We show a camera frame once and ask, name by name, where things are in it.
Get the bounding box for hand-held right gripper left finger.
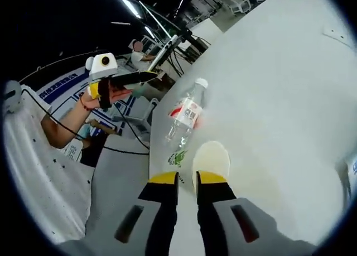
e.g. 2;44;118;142
113;171;180;256

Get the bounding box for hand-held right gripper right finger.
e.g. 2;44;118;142
194;170;281;256

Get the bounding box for white floral paper cup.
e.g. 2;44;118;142
164;140;231;201

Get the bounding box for clear plastic bottle red label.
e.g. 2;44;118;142
166;78;209;148

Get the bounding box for person's left hand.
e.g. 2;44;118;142
80;83;132;109

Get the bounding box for white chest device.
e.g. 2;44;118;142
3;81;22;114

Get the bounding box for person's white dotted shirt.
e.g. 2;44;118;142
3;84;96;241

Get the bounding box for white table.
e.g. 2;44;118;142
83;0;355;248

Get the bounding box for black floor cables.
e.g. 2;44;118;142
166;30;211;74

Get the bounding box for black device cable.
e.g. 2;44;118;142
20;88;151;156

